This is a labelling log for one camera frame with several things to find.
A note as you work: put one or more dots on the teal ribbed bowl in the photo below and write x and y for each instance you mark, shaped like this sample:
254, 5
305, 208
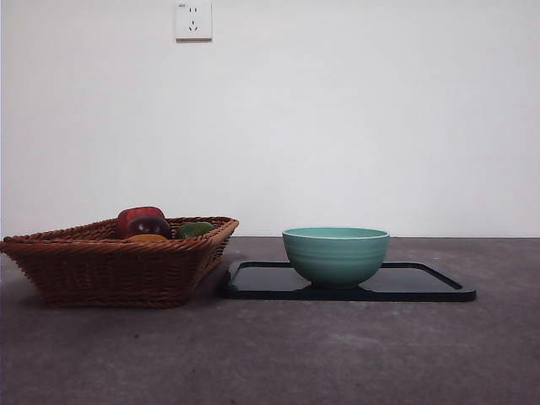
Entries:
335, 261

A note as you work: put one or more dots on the white wall socket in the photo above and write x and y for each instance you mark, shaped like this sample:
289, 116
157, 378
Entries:
193, 21

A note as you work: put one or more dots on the red apple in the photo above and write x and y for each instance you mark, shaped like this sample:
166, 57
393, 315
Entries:
135, 213

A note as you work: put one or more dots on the dark rectangular tray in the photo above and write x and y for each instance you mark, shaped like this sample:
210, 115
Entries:
261, 282

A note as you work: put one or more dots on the yellow-brown kiwi fruit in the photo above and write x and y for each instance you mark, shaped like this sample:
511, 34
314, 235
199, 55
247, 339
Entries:
147, 238

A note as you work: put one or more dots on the green mango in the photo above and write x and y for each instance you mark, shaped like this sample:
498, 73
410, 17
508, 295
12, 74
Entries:
194, 228

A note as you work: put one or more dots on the dark purple plum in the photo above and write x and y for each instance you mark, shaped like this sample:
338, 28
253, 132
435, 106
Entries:
149, 225

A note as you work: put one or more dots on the brown wicker basket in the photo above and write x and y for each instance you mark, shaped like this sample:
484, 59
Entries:
109, 274

